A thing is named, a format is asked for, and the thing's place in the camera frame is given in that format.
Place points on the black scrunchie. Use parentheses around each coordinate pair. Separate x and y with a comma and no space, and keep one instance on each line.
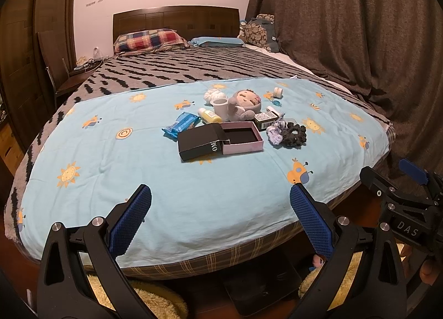
(293,135)

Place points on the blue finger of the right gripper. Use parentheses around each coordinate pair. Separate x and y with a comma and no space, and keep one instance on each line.
(430,181)
(394,198)

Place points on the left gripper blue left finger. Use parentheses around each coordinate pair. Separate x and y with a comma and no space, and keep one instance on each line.
(63,288)

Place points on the pink box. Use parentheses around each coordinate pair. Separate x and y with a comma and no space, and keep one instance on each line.
(242,137)

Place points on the white paper cup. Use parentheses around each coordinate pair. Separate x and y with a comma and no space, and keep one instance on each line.
(220,106)

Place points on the yellow fluffy rug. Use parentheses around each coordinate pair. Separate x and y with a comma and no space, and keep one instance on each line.
(166,304)

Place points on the blue snack wrapper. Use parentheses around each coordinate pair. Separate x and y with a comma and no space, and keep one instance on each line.
(183,122)

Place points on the wooden nightstand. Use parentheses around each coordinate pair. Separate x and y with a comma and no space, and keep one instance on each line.
(75,79)

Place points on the grey plush doll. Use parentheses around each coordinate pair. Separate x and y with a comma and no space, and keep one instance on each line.
(243,106)

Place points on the brown patterned cushion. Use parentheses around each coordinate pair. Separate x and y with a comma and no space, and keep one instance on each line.
(260,32)

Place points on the plaid red blue pillow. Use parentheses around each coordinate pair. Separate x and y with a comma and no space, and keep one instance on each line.
(149,41)

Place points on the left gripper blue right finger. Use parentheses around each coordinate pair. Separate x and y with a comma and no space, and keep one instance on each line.
(378,289)

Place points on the light blue pillow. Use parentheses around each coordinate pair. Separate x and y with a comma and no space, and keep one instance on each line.
(216,42)

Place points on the dark wooden headboard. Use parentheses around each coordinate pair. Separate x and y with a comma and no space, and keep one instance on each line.
(188,21)

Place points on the small white jar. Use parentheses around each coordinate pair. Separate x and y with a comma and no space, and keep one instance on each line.
(277,93)

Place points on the light blue cartoon sheet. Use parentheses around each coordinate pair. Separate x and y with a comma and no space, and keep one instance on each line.
(106,147)

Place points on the yellow white lotion bottle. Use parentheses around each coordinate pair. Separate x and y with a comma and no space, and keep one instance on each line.
(208,116)

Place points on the black box lid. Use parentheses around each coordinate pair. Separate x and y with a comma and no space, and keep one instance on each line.
(201,141)

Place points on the person's right hand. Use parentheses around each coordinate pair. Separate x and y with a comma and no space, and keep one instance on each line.
(429,271)

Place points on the grey black patterned blanket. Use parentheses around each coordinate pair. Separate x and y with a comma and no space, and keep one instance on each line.
(182,66)

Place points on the purple scrunchie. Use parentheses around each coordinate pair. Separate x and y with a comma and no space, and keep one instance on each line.
(274,132)

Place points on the brown curtain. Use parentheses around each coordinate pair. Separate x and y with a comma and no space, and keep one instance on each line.
(388,52)

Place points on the dark green card box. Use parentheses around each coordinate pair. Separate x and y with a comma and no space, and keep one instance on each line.
(266,118)

